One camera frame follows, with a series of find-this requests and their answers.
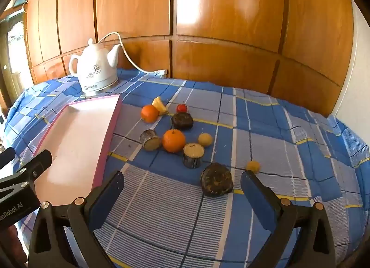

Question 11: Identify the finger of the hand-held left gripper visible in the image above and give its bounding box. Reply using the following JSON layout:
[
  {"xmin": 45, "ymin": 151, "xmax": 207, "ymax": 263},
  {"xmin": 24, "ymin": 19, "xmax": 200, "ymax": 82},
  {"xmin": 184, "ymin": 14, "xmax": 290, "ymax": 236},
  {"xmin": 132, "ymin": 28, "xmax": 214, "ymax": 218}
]
[
  {"xmin": 0, "ymin": 149, "xmax": 53, "ymax": 190},
  {"xmin": 0, "ymin": 146, "xmax": 15, "ymax": 170}
]

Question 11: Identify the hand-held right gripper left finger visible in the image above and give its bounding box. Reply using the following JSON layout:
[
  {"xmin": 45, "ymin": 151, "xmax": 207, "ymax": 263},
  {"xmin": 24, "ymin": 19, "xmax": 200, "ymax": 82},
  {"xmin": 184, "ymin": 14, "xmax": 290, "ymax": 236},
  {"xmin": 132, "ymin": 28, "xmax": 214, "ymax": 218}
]
[{"xmin": 28, "ymin": 170, "xmax": 125, "ymax": 268}]

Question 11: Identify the small wooden log piece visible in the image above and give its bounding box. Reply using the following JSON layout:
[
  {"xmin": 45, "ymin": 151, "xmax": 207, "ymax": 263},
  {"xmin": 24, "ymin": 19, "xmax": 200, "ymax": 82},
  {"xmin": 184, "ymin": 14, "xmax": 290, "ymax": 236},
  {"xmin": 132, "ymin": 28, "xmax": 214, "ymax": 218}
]
[
  {"xmin": 139, "ymin": 129, "xmax": 162, "ymax": 152},
  {"xmin": 183, "ymin": 143, "xmax": 205, "ymax": 169}
]

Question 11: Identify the white power cable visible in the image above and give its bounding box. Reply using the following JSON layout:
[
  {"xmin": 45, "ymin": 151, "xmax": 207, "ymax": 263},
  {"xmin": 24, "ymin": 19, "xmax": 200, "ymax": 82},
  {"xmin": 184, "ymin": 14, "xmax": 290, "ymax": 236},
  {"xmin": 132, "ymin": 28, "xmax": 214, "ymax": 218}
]
[{"xmin": 97, "ymin": 32, "xmax": 159, "ymax": 75}]

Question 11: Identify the yellow banana piece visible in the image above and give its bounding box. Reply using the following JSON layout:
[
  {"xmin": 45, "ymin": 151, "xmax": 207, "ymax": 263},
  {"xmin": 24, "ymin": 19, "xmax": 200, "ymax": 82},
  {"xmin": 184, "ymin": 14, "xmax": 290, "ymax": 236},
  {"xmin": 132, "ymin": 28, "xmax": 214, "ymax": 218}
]
[{"xmin": 151, "ymin": 96, "xmax": 170, "ymax": 116}]

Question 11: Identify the small yellow round fruit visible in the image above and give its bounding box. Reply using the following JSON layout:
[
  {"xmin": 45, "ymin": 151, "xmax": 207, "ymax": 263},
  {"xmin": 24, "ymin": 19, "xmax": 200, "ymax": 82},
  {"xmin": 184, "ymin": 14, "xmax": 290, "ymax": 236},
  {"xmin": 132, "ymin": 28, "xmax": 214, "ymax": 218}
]
[
  {"xmin": 198, "ymin": 133, "xmax": 213, "ymax": 147},
  {"xmin": 246, "ymin": 160, "xmax": 261, "ymax": 174}
]

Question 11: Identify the blue plaid tablecloth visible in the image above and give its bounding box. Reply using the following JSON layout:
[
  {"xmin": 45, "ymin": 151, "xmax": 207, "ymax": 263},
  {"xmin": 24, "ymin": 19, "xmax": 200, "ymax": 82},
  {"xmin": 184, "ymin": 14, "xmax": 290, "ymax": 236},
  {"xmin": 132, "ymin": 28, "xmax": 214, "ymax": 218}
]
[{"xmin": 4, "ymin": 68, "xmax": 370, "ymax": 268}]

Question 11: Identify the small orange tangerine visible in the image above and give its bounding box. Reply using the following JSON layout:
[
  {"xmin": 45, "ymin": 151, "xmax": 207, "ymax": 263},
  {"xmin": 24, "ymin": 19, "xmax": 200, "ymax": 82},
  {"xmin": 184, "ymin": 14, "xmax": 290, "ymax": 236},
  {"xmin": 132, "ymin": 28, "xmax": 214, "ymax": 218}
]
[{"xmin": 140, "ymin": 105, "xmax": 159, "ymax": 123}]

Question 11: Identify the dark brown round fruit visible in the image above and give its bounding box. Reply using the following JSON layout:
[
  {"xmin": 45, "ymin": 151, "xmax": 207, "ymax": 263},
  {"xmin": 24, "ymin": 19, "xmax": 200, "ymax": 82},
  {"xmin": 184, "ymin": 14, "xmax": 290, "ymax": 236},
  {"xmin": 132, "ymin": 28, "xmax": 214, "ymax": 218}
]
[{"xmin": 171, "ymin": 112, "xmax": 194, "ymax": 130}]

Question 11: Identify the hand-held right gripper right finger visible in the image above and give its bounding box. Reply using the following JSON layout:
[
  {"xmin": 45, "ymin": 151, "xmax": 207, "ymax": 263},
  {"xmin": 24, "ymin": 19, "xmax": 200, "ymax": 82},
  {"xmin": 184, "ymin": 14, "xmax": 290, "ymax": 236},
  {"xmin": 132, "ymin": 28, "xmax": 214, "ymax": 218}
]
[{"xmin": 240, "ymin": 170, "xmax": 337, "ymax": 268}]

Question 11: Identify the white ceramic electric kettle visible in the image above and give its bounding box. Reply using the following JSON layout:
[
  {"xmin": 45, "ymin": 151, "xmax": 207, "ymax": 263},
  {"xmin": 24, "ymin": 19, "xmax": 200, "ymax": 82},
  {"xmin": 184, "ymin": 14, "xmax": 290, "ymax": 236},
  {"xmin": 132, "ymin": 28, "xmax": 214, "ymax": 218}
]
[{"xmin": 69, "ymin": 38, "xmax": 121, "ymax": 97}]

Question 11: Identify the dark carved wooden block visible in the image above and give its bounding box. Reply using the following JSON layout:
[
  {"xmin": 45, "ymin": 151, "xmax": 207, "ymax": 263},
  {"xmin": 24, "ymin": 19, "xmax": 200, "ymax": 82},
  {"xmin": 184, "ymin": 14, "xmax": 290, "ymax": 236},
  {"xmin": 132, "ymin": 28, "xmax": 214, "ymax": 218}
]
[{"xmin": 201, "ymin": 162, "xmax": 233, "ymax": 197}]

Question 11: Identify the pink tray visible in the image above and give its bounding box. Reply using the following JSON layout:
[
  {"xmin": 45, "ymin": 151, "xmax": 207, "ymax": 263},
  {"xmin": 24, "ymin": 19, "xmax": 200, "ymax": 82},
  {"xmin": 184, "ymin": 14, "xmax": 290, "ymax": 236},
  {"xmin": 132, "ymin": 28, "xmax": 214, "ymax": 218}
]
[{"xmin": 34, "ymin": 94, "xmax": 123, "ymax": 206}]

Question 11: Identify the large orange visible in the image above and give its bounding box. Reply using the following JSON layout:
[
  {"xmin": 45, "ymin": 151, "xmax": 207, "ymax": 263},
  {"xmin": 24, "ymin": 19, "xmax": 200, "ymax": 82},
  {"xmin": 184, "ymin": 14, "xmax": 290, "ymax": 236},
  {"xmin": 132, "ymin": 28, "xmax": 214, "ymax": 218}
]
[{"xmin": 162, "ymin": 128, "xmax": 186, "ymax": 153}]

